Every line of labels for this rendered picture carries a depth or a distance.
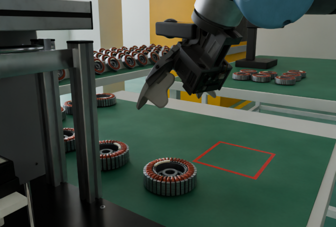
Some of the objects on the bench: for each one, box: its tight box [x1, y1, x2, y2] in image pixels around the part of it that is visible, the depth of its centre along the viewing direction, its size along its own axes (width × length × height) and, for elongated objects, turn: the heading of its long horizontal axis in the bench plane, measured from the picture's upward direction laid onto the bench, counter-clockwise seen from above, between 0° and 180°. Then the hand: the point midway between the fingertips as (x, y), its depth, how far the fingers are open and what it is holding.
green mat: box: [62, 99, 336, 227], centre depth 89 cm, size 94×61×1 cm, turn 56°
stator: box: [144, 158, 197, 196], centre depth 63 cm, size 11×11×4 cm
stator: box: [63, 128, 76, 153], centre depth 83 cm, size 11×11×4 cm
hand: (168, 101), depth 60 cm, fingers open, 14 cm apart
